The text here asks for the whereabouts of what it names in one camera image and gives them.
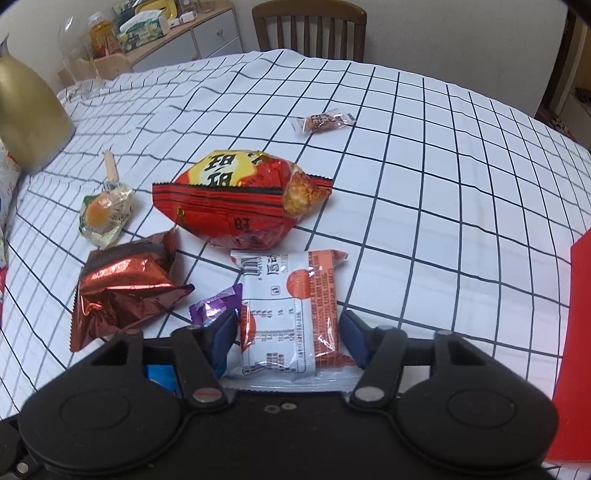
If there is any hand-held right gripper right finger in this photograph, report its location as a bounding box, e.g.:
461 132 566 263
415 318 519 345
339 310 490 409

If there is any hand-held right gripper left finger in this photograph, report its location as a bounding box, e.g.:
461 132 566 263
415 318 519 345
91 310 239 409

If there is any white and orange snack packet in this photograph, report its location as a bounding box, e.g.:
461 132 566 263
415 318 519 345
221 249 357 394

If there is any blue snack packet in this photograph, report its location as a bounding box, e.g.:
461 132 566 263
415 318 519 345
143 364 184 398

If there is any brown foil snack packet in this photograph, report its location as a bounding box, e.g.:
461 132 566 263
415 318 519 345
69 229 195 354

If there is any large red snack bag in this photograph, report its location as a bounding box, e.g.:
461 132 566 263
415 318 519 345
152 150 334 251

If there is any clear pastry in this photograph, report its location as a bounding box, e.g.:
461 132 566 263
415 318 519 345
79 151 135 247

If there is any red and white cardboard box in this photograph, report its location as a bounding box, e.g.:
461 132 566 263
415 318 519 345
545 228 591 464

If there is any purple snack packet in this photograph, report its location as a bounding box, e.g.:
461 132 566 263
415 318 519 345
189 284 243 329

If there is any white checked tablecloth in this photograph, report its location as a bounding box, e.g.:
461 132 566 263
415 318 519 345
0 46 591 462

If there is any small brown candy packet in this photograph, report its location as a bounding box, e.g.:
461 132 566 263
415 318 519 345
291 108 357 136

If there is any small wooden box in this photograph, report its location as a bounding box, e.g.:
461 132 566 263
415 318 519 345
92 52 133 79

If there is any wooden sideboard with grey doors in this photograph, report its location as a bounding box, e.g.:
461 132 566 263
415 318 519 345
122 0 243 73

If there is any gold thermos jug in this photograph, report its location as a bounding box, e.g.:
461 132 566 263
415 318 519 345
0 34 77 175

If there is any wooden chair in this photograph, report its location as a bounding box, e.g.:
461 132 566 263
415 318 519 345
252 0 368 64

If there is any green tissue box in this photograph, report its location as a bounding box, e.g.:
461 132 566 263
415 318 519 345
117 11 170 49

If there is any jar with yellow contents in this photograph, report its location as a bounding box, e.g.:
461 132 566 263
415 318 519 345
88 13 119 59

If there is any clear glass jar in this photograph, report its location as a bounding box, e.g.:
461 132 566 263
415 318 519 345
58 16 99 84

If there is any yellow container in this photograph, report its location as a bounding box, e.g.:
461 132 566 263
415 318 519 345
137 0 179 20

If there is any dark wooden door frame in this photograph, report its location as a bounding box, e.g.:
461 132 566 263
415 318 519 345
534 9 591 148

